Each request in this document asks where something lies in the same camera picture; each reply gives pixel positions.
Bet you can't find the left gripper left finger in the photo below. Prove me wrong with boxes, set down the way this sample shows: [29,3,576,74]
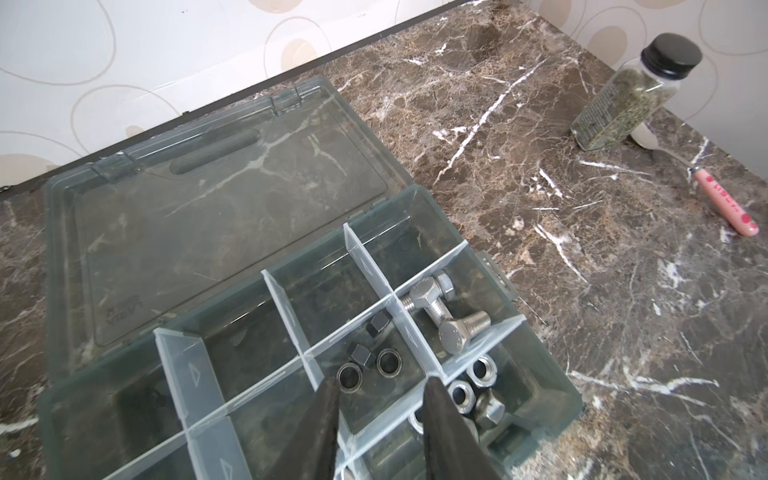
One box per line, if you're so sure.
[264,377,341,479]

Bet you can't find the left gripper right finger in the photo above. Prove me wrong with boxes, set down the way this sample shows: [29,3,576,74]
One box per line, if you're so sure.
[422,377,500,480]

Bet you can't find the silver hex nuts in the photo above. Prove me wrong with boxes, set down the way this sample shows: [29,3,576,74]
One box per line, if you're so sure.
[407,352,508,436]

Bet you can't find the silver hex bolt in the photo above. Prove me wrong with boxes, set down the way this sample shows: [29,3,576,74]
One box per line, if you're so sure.
[438,311,492,355]
[400,270,456,327]

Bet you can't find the grey compartment organizer box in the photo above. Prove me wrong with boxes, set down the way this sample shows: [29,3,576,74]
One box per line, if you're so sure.
[38,77,583,479]

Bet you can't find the small spice jar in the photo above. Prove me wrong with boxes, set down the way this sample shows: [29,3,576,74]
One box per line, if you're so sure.
[571,33,703,151]

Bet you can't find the pink handled spoon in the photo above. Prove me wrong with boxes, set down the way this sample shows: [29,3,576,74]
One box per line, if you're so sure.
[630,123,760,237]

